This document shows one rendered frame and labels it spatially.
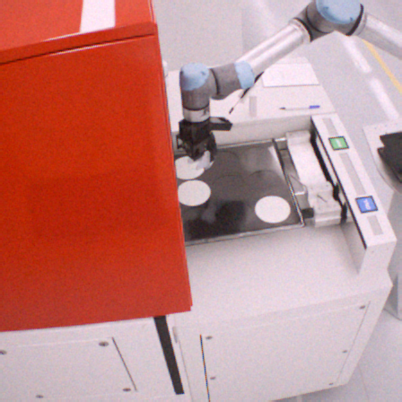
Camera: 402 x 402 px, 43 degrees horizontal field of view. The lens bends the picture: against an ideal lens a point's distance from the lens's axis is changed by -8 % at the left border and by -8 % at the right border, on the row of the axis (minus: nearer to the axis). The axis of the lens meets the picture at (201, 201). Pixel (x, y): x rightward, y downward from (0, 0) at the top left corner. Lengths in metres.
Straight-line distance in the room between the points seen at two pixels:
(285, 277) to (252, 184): 0.31
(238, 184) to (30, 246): 0.94
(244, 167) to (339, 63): 2.28
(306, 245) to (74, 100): 1.09
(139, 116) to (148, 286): 0.36
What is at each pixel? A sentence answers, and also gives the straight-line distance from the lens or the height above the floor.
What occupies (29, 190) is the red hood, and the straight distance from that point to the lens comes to 0.75.
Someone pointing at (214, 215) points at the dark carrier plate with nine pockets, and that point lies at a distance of 1.58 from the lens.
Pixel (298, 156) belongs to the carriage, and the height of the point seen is 0.88.
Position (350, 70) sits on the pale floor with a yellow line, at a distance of 3.82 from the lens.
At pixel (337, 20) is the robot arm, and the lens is 1.53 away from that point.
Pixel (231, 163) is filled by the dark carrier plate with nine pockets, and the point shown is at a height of 0.90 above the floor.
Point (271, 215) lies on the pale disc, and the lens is 1.57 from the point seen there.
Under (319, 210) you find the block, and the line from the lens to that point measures 1.59.
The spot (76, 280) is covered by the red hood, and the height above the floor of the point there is 1.37.
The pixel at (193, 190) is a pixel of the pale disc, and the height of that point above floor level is 0.90.
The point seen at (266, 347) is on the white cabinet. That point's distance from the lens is 1.67.
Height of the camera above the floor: 2.10
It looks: 48 degrees down
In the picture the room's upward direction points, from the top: 5 degrees counter-clockwise
